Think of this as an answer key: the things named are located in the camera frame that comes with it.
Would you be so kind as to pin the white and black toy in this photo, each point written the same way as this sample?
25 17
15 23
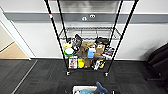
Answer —
96 65

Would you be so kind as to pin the black office chair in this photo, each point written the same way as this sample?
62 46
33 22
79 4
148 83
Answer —
160 61

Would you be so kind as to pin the orange toy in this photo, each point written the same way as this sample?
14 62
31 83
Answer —
102 63

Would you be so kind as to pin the small blue box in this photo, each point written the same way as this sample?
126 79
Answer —
91 53

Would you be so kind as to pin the light blue plush toy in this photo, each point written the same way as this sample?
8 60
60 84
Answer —
87 91

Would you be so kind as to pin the white wall socket pair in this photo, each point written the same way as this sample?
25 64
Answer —
89 16

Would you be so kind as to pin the brown paper bag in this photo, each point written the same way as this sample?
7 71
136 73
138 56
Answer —
88 63

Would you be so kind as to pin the red and white printed box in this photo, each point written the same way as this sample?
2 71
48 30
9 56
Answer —
73 63

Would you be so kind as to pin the yellow container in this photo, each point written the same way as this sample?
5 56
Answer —
81 63

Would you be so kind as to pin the black printed bag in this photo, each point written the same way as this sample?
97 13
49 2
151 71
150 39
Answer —
77 41

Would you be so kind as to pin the small brown cardboard box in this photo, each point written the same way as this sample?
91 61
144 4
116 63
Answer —
100 50

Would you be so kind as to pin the pale woven basket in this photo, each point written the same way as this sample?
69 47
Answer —
77 90

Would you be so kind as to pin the wide black bag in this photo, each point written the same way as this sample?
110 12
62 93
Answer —
102 41

